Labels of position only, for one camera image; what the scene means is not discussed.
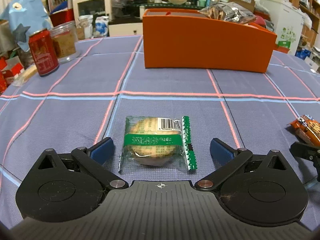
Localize brown chocolate cookie packet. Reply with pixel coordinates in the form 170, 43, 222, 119
290, 115, 320, 146

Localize green cookie packet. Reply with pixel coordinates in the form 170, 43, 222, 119
118, 116, 197, 173

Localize blue shark plush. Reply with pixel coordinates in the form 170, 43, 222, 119
1, 0, 53, 52

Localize silver foil snack bag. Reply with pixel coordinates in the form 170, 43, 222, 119
199, 2, 256, 24

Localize white tv cabinet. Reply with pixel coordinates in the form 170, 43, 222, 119
109, 23, 143, 37

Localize wooden bookshelf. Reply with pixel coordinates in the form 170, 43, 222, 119
290, 0, 320, 34

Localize white chest freezer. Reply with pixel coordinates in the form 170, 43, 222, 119
260, 0, 304, 55

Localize brown cardboard box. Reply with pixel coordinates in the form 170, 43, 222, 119
229, 0, 255, 12

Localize clear plastic jar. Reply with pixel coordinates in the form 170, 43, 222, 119
50, 21, 80, 64

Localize blue plaid tablecloth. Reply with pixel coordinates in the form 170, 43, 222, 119
1, 36, 319, 229

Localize orange cardboard box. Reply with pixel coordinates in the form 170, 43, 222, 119
143, 8, 277, 73

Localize white microwave cabinet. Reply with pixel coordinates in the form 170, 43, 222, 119
72, 0, 113, 24

